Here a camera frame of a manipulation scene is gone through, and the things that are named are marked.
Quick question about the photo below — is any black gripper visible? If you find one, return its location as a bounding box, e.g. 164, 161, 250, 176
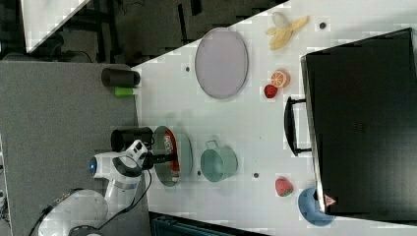
141, 152, 178, 170

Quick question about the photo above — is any red plush ketchup bottle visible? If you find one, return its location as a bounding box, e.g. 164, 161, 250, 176
163, 130, 180, 182

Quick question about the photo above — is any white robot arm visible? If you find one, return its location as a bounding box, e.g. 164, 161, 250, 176
37, 140, 178, 236

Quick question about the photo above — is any green oval strainer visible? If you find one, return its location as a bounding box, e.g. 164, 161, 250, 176
152, 126, 193, 187

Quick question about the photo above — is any black cylinder cup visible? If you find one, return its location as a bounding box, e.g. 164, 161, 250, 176
110, 127, 153, 151

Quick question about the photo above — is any green mug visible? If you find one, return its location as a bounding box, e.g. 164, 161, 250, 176
201, 140, 238, 183

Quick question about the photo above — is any black cylinder with green tag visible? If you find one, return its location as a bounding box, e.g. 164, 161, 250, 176
101, 68, 141, 97

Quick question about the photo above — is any round lilac plate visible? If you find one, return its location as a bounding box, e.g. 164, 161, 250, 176
195, 28, 249, 99

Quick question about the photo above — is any large red strawberry toy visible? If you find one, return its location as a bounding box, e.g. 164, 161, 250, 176
275, 177, 293, 197

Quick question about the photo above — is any small red strawberry toy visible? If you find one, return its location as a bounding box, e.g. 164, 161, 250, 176
264, 85, 278, 98

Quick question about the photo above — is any orange slice toy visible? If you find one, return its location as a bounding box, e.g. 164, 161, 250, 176
270, 69, 291, 89

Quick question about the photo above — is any blue bowl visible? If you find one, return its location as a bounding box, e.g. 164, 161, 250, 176
298, 188, 335, 227

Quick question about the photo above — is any peeled banana toy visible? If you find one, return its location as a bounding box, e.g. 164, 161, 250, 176
266, 12, 309, 50

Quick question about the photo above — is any black toaster oven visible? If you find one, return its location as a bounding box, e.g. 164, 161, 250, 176
300, 29, 417, 225

